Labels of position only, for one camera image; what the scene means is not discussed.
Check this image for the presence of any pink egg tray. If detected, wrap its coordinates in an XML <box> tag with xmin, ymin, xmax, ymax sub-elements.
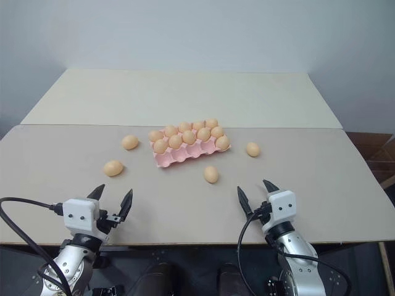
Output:
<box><xmin>149</xmin><ymin>120</ymin><xmax>232</xmax><ymax>170</ymax></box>

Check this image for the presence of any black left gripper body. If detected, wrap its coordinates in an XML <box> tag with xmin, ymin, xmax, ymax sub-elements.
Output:
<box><xmin>97</xmin><ymin>208</ymin><xmax>120</xmax><ymax>243</ymax></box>

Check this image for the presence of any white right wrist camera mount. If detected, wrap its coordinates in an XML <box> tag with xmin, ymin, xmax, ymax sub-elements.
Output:
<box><xmin>267</xmin><ymin>190</ymin><xmax>297</xmax><ymax>231</ymax></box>

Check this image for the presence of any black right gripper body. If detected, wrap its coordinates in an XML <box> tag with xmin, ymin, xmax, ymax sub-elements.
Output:
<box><xmin>252</xmin><ymin>200</ymin><xmax>273</xmax><ymax>228</ymax></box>

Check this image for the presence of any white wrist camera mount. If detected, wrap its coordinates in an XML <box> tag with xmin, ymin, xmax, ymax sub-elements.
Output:
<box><xmin>267</xmin><ymin>190</ymin><xmax>297</xmax><ymax>231</ymax></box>
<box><xmin>62</xmin><ymin>198</ymin><xmax>100</xmax><ymax>240</ymax></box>

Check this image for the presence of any dark rounded shape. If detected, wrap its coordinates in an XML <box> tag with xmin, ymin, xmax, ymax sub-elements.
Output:
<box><xmin>131</xmin><ymin>261</ymin><xmax>186</xmax><ymax>296</ymax></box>
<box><xmin>217</xmin><ymin>263</ymin><xmax>247</xmax><ymax>296</ymax></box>

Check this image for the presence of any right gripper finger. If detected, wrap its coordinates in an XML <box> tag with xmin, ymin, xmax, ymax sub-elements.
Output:
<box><xmin>262</xmin><ymin>179</ymin><xmax>280</xmax><ymax>195</ymax></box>
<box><xmin>236</xmin><ymin>186</ymin><xmax>255</xmax><ymax>217</ymax></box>

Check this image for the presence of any brown cardboard box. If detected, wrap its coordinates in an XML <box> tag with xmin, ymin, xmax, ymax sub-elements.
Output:
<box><xmin>344</xmin><ymin>131</ymin><xmax>395</xmax><ymax>192</ymax></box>

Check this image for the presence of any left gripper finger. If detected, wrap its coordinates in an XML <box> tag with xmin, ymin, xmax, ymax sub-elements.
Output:
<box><xmin>118</xmin><ymin>189</ymin><xmax>134</xmax><ymax>224</ymax></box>
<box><xmin>86</xmin><ymin>184</ymin><xmax>106</xmax><ymax>201</ymax></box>

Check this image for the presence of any wooden table frame strip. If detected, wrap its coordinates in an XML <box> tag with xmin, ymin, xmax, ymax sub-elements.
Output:
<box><xmin>378</xmin><ymin>242</ymin><xmax>395</xmax><ymax>296</ymax></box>

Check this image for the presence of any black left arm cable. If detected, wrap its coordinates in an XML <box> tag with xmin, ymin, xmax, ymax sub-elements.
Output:
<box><xmin>0</xmin><ymin>197</ymin><xmax>70</xmax><ymax>296</ymax></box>

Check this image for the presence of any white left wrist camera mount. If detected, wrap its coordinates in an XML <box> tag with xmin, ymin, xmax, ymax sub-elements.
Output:
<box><xmin>62</xmin><ymin>198</ymin><xmax>100</xmax><ymax>240</ymax></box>

